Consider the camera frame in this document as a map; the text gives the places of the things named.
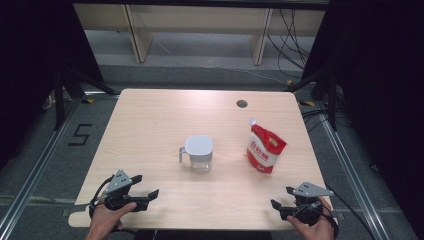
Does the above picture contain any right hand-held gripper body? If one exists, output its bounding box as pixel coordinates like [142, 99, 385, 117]
[280, 181, 335, 227]

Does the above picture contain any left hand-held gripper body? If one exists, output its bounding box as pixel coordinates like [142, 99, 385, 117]
[103, 169, 150, 213]

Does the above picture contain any red and white sugar pouch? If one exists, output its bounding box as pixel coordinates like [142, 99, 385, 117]
[246, 117, 288, 175]

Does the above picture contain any person's left hand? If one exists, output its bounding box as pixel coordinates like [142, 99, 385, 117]
[87, 201, 138, 234]

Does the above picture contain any person's right hand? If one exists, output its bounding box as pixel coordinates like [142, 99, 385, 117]
[286, 197, 336, 240]

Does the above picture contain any black metal stand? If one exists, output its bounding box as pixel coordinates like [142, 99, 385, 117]
[54, 67, 120, 132]
[284, 69, 338, 132]

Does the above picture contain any dark curtain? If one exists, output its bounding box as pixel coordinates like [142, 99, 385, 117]
[301, 0, 424, 240]
[0, 0, 105, 169]

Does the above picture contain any beige wooden shelf unit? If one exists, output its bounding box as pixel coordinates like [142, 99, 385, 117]
[73, 3, 326, 66]

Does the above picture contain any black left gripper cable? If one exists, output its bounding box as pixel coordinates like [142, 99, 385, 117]
[88, 175, 115, 232]

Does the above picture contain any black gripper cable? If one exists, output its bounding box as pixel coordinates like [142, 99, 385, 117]
[88, 175, 115, 232]
[320, 204, 340, 238]

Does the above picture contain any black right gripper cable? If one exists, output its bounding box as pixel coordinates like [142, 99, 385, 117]
[320, 204, 340, 238]

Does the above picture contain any thin black cable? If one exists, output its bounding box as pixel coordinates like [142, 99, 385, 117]
[323, 183, 378, 240]

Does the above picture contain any aluminium floor rail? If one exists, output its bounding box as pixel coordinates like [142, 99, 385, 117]
[0, 98, 83, 240]
[314, 101, 392, 240]

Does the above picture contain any black cable bundle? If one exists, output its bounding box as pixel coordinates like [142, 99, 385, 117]
[301, 108, 351, 133]

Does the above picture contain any black hanging cable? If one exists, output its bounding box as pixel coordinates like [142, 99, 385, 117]
[266, 33, 305, 74]
[278, 8, 312, 68]

